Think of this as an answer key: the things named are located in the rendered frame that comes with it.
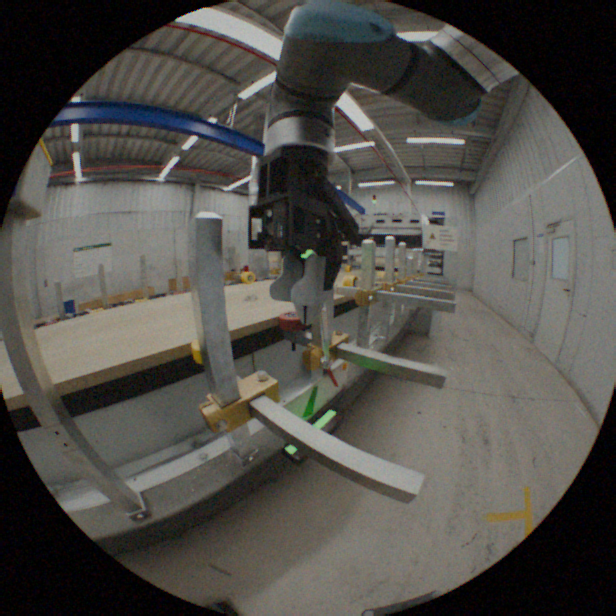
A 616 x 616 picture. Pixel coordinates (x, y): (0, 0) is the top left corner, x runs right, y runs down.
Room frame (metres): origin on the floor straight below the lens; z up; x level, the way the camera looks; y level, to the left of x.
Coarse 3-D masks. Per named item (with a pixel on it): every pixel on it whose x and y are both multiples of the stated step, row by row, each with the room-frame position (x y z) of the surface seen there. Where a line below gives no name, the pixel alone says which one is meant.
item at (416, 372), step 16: (288, 336) 0.52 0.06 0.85; (304, 336) 0.48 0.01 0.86; (336, 352) 0.42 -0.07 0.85; (352, 352) 0.39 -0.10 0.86; (368, 352) 0.38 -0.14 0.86; (384, 368) 0.34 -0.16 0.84; (400, 368) 0.32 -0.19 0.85; (416, 368) 0.30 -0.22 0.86; (432, 368) 0.29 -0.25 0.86; (432, 384) 0.27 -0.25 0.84
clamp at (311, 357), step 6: (336, 336) 0.46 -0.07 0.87; (342, 336) 0.46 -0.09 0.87; (348, 336) 0.46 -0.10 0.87; (336, 342) 0.42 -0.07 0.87; (342, 342) 0.44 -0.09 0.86; (348, 342) 0.47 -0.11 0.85; (312, 348) 0.39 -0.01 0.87; (318, 348) 0.39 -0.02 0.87; (330, 348) 0.40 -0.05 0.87; (336, 348) 0.42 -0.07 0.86; (306, 354) 0.39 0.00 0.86; (312, 354) 0.38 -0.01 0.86; (318, 354) 0.38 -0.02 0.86; (330, 354) 0.40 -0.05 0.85; (306, 360) 0.39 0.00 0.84; (312, 360) 0.38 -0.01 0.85; (318, 360) 0.37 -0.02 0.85; (306, 366) 0.39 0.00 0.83; (312, 366) 0.37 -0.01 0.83; (318, 366) 0.37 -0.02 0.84
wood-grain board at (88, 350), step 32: (224, 288) 1.09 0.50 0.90; (256, 288) 1.06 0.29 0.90; (96, 320) 0.43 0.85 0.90; (128, 320) 0.46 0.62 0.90; (160, 320) 0.47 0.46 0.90; (192, 320) 0.48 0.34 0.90; (256, 320) 0.49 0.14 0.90; (0, 352) -0.05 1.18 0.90; (64, 352) 0.17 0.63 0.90; (96, 352) 0.22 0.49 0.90; (128, 352) 0.25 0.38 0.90; (160, 352) 0.28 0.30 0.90; (192, 352) 0.34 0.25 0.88; (64, 384) 0.09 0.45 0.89; (96, 384) 0.15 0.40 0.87
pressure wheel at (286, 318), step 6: (288, 312) 0.55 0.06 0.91; (294, 312) 0.55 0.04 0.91; (282, 318) 0.50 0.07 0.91; (288, 318) 0.49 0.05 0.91; (294, 318) 0.49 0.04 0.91; (282, 324) 0.50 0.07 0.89; (288, 324) 0.49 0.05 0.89; (294, 324) 0.49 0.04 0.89; (300, 324) 0.49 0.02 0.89; (288, 330) 0.49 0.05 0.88; (294, 330) 0.49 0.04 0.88; (294, 348) 0.52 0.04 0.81
